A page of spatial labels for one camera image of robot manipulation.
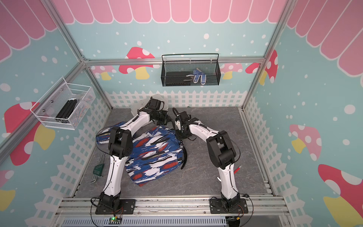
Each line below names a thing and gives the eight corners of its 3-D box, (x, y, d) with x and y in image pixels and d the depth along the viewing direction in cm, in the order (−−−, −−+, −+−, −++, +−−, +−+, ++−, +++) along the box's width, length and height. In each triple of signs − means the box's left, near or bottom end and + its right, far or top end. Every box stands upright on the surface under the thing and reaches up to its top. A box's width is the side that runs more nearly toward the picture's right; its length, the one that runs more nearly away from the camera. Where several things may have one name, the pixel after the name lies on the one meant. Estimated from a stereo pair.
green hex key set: (92, 183, 84) (90, 182, 82) (96, 166, 91) (94, 165, 89) (101, 181, 85) (99, 180, 83) (104, 165, 91) (102, 163, 89)
